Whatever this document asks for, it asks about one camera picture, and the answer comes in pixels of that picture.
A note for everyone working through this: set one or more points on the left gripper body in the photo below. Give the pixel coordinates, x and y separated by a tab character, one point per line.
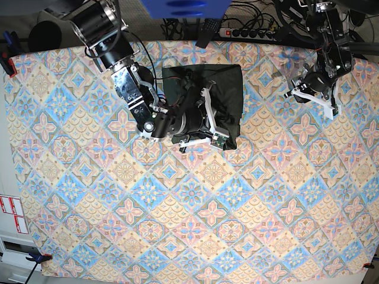
311	83

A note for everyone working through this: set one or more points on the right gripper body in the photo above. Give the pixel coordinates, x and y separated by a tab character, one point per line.
191	120

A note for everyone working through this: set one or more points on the dark green long-sleeve shirt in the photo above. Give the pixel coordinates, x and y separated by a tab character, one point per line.
226	94

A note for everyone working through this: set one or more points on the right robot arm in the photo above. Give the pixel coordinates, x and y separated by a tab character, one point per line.
100	28

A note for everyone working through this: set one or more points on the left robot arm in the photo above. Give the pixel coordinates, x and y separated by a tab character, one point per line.
334	58

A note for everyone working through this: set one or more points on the black remote control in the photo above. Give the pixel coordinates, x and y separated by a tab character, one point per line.
210	28

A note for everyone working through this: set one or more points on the white power strip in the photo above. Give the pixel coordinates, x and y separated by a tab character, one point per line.
246	34

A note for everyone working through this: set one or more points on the colourful patterned tablecloth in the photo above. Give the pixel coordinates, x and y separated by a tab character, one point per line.
297	200

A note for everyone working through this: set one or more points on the orange clamp lower right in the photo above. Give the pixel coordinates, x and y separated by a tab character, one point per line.
369	266

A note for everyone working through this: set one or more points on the black round stool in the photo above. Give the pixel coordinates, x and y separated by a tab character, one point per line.
44	36

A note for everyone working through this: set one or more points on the red white label stickers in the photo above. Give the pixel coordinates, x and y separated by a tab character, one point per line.
11	206

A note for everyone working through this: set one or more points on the blue clamp lower left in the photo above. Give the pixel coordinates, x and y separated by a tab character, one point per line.
38	258

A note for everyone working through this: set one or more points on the blue clamp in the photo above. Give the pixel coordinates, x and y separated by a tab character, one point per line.
6	56
38	258

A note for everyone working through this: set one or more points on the blue clamp upper left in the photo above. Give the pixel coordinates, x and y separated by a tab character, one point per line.
6	56

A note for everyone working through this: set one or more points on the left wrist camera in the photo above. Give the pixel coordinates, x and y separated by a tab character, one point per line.
330	112

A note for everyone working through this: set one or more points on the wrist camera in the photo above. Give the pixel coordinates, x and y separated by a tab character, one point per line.
330	112
218	141

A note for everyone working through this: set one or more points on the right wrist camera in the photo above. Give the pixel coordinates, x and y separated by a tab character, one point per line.
218	141

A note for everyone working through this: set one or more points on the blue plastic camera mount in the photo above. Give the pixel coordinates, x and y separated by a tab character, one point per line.
186	8

